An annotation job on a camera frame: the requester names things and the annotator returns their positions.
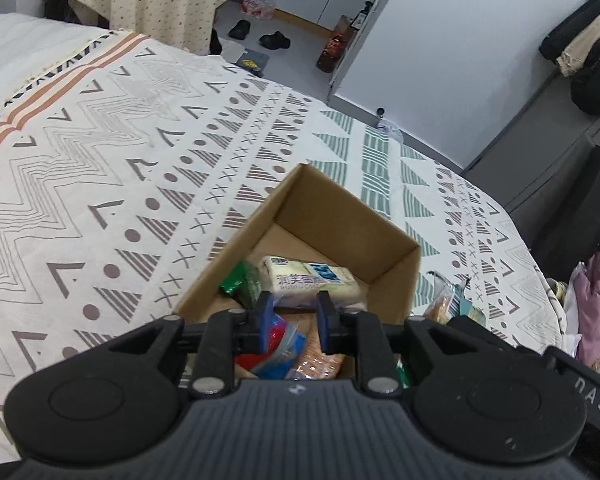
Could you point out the clear round pastry packet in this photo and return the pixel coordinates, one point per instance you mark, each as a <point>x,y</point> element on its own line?
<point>440,305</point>

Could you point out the small teal snack packet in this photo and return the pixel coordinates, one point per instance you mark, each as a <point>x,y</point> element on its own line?
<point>468,307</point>

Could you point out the pink pillow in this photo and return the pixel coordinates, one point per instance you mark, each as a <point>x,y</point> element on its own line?
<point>594,310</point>

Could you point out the dark green snack packet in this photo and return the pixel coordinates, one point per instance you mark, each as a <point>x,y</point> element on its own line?
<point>242,282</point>

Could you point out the tan biscuit packet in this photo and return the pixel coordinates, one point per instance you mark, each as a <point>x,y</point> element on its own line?
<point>320,360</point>

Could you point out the black spray bottle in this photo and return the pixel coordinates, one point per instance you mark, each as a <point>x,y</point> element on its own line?
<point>364,12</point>

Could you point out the red snack packet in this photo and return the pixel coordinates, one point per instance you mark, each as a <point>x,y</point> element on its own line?
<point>278,332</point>

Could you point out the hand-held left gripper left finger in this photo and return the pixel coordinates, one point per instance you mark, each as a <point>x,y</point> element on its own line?
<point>263,320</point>

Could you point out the printed blanket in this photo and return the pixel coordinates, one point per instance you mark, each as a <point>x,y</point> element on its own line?
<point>130,185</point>

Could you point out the grey floor mat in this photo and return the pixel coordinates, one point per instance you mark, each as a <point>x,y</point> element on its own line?
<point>253,62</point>

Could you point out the hanging dark coats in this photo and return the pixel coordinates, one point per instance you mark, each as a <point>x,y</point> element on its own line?
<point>590,50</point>

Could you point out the pack of water bottles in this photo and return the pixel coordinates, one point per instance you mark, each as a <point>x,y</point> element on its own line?
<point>258,4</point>

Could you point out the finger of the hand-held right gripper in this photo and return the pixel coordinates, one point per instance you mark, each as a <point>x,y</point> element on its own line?
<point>495,337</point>

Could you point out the brown cardboard box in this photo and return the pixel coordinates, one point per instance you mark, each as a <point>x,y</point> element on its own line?
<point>330,220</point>

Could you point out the black folding panel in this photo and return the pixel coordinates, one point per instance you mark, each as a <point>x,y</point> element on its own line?
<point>570,210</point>

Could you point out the black slipper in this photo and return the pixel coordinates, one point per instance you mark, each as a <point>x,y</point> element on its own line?
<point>274,40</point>
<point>239,29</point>

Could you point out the dark bottle with red label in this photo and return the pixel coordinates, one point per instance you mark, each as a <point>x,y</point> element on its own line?
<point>335,45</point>

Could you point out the blue snack packet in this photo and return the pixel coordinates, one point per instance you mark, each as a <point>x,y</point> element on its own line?
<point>285,357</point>

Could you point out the cream cake packet purple-blue label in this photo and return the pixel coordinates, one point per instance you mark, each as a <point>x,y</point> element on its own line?
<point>305,275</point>

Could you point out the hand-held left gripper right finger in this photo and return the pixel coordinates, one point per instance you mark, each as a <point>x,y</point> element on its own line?
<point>326,322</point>

